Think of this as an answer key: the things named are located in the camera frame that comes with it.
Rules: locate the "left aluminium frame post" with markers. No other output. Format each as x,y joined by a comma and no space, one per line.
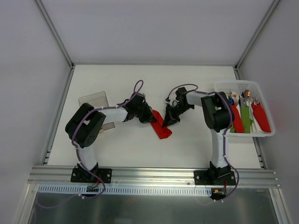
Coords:
49,23

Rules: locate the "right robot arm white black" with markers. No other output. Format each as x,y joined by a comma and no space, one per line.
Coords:
218,117

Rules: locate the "green rolled napkin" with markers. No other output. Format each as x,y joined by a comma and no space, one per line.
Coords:
232,129
246,120

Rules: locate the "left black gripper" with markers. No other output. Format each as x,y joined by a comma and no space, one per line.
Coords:
146,114

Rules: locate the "red rolled napkin left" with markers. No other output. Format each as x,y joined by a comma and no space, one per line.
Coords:
237,120

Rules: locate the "red rolled napkin right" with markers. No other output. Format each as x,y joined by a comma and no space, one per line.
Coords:
261,117

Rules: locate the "white plastic basket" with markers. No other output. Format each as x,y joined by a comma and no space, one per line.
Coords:
240,86

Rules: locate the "aluminium frame post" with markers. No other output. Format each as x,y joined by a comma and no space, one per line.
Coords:
49,23
263,22

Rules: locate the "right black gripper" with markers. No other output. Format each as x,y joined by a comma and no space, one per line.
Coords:
173,112

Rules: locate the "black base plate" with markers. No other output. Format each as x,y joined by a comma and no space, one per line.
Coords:
106,175
202,177

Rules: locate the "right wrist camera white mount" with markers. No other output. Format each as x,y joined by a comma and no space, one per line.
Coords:
167,100

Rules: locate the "copper spoon in basket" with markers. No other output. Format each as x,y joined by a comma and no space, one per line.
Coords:
246,94

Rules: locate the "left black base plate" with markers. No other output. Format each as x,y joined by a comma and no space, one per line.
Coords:
106,175

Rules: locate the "right aluminium frame post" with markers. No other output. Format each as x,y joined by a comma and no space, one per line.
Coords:
263,22

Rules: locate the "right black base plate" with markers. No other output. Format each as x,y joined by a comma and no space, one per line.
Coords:
202,177

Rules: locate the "red paper napkin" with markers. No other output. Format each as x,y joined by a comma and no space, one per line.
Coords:
162,132

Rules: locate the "white slotted cable duct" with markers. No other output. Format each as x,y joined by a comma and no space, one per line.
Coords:
125,190

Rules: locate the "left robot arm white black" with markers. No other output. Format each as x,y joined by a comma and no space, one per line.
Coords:
85,125

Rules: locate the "green rolled napkin left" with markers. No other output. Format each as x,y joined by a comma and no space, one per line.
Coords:
232,129

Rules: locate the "clear acrylic utensil box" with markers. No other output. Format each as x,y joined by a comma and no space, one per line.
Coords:
98,99

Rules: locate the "green rolled napkin middle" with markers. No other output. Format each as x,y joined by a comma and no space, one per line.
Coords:
246,120

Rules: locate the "red rolled napkin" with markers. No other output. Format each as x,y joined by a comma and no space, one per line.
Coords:
237,120
261,117

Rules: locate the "white rolled napkin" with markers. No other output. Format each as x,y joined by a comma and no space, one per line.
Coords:
254,126

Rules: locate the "aluminium rail front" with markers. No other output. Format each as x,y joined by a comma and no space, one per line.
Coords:
154,177

